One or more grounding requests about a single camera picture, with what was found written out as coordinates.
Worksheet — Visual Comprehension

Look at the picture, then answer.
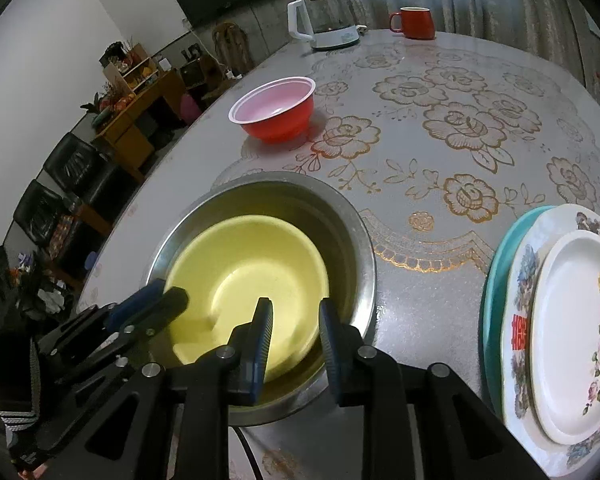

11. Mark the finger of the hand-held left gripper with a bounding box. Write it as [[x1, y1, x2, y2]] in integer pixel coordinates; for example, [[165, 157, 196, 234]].
[[99, 286, 189, 367], [37, 279, 167, 357]]

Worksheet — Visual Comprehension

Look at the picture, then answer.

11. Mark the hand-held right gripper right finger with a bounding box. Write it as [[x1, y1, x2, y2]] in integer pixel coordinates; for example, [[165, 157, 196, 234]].
[[317, 297, 546, 480]]

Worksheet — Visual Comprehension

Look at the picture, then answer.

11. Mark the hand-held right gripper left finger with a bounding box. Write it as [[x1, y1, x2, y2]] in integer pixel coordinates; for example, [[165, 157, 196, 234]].
[[45, 297, 276, 480]]

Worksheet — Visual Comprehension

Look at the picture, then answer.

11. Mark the yellow plastic bowl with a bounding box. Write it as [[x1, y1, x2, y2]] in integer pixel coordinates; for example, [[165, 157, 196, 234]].
[[164, 215, 330, 383]]

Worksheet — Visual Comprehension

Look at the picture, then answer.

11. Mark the stainless steel basin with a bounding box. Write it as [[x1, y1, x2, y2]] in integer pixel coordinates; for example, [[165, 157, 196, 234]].
[[145, 171, 378, 428]]

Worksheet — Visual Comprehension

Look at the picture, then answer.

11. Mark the large white plate red print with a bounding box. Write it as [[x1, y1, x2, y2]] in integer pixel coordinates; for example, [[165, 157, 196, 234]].
[[500, 204, 600, 480]]

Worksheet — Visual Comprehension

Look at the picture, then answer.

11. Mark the small white floral plate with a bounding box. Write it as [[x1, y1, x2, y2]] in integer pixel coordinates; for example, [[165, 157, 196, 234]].
[[529, 230, 600, 448]]

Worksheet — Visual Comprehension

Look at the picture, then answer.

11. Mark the person's left forearm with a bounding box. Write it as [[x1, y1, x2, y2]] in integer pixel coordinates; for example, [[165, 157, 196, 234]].
[[0, 335, 48, 476]]

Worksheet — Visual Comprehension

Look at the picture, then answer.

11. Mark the black leather chair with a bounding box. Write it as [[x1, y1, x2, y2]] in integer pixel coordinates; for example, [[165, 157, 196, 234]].
[[44, 132, 126, 221], [12, 180, 88, 271]]

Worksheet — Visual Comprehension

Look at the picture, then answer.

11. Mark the teal plate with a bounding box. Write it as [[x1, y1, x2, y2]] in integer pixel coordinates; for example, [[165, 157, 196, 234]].
[[480, 205, 556, 411]]

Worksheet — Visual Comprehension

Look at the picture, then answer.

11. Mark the wooden shelf cabinet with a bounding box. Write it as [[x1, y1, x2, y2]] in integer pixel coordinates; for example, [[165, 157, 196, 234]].
[[87, 42, 186, 183]]

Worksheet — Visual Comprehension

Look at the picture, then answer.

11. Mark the pink stool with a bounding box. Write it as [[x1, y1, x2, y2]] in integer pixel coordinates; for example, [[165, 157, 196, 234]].
[[181, 94, 202, 124]]

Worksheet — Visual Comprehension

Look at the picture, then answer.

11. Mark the red plastic bowl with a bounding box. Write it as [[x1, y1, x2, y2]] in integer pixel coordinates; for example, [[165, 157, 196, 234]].
[[228, 76, 316, 143]]

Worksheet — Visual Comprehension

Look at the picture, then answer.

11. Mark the gold floral plastic tablecloth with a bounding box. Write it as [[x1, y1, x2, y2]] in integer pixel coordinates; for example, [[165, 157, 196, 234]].
[[77, 29, 600, 480]]

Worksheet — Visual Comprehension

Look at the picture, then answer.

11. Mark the carved wooden chair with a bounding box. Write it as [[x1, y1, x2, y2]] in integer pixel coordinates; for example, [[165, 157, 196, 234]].
[[211, 21, 256, 78]]

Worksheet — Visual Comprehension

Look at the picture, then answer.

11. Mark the white electric glass kettle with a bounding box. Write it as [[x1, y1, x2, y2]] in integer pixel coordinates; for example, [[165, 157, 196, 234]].
[[286, 0, 363, 51]]

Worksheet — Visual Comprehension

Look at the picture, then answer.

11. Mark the red mug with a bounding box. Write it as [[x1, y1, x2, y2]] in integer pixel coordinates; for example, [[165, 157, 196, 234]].
[[389, 6, 437, 40]]

